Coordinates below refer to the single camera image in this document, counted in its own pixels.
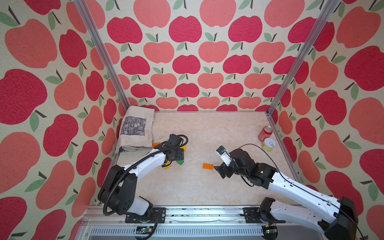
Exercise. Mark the red soda can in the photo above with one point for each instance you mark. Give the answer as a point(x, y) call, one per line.
point(266, 132)

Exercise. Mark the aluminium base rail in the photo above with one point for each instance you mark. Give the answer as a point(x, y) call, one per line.
point(190, 223)

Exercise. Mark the folded beige towel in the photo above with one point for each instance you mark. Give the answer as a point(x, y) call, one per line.
point(136, 130)

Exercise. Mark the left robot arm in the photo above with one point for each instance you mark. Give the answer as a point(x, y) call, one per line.
point(118, 192)

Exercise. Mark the left frame post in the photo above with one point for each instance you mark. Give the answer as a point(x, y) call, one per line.
point(90, 24)

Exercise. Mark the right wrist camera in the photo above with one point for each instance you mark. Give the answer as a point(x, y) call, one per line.
point(222, 152)

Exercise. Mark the right frame post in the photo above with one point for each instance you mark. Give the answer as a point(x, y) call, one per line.
point(319, 24)

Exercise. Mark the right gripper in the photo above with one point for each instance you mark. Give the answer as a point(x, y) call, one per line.
point(222, 167)

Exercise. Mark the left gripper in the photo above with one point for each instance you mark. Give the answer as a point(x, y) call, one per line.
point(181, 154)

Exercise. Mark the yellow tin can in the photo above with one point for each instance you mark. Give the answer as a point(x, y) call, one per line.
point(268, 144)

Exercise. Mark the frame post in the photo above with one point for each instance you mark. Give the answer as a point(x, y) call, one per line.
point(90, 24)
point(319, 24)

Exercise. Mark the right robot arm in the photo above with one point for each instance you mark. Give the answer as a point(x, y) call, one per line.
point(335, 218)

